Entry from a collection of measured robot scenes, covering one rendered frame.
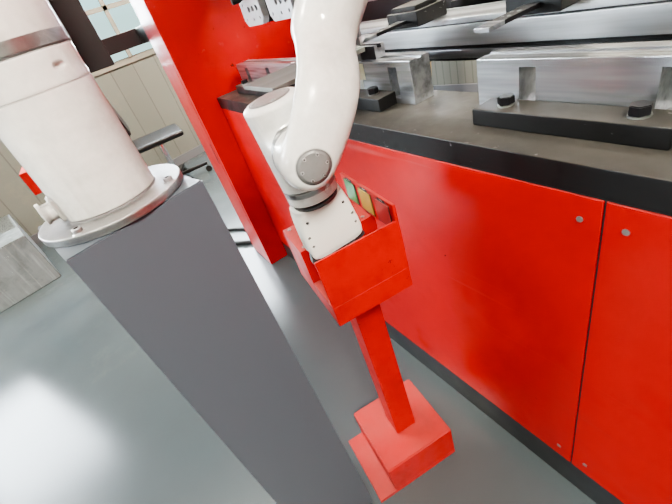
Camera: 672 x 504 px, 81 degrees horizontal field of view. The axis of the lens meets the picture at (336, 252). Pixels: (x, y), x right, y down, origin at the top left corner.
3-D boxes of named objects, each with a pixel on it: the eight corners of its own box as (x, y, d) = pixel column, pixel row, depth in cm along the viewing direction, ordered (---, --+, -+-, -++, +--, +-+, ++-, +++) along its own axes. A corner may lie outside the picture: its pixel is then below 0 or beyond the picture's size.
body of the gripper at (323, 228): (329, 168, 66) (351, 220, 72) (277, 199, 64) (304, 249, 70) (349, 181, 60) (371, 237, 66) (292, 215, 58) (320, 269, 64)
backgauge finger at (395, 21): (348, 48, 107) (343, 28, 104) (416, 18, 116) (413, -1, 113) (375, 47, 98) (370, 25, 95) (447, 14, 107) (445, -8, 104)
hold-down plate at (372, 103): (315, 103, 114) (312, 93, 112) (330, 96, 116) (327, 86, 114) (380, 112, 91) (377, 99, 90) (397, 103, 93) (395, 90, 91)
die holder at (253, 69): (244, 87, 168) (235, 64, 163) (256, 82, 170) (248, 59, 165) (300, 93, 130) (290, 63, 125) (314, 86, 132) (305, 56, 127)
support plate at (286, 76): (244, 89, 100) (242, 85, 99) (326, 53, 108) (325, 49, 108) (274, 93, 86) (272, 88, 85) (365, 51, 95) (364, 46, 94)
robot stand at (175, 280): (329, 563, 99) (64, 261, 42) (285, 513, 111) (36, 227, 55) (373, 501, 107) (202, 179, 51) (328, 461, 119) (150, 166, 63)
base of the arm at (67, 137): (61, 264, 42) (-94, 89, 31) (31, 228, 55) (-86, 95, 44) (207, 178, 51) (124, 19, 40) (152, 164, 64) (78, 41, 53)
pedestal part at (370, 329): (386, 417, 112) (334, 278, 82) (403, 406, 114) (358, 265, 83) (397, 434, 108) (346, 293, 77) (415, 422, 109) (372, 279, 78)
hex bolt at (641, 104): (622, 118, 52) (623, 106, 51) (633, 110, 53) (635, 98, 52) (645, 120, 50) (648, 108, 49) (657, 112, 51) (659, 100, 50)
